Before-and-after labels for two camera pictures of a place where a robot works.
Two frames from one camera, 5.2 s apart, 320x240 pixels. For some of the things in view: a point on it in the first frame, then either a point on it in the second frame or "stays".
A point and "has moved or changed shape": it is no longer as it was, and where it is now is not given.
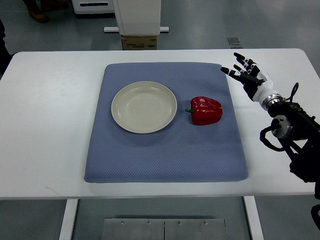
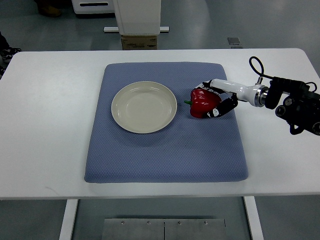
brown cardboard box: x=139 y=42 stays
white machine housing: x=94 y=6 stays
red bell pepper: x=205 y=111 has moved or changed shape
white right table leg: x=253 y=218 stays
